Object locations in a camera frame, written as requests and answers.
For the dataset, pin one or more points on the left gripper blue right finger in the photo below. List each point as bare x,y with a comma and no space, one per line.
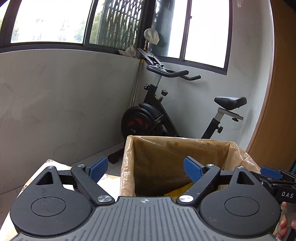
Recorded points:
204,180

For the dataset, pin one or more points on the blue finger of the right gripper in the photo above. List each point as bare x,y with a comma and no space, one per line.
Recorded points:
271,173

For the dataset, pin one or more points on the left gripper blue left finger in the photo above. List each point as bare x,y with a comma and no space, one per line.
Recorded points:
86,179

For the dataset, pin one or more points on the brown cardboard box with tape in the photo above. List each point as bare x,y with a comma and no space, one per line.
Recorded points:
154,166

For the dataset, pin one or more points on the person's right hand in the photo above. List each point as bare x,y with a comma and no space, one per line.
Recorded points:
281,229

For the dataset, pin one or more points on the dark teal curtain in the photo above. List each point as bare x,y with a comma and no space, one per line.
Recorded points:
293,168

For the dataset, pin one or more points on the wooden door panel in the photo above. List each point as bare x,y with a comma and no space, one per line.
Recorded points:
273,141

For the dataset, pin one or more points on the black exercise bike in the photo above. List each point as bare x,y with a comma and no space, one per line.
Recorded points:
179,105

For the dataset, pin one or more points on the beige rag on sill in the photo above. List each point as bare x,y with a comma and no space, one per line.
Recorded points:
130,52

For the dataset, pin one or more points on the dark framed window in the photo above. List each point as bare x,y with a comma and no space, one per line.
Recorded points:
191,33

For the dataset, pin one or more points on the white cloth on pole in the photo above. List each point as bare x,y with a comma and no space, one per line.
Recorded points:
152,36

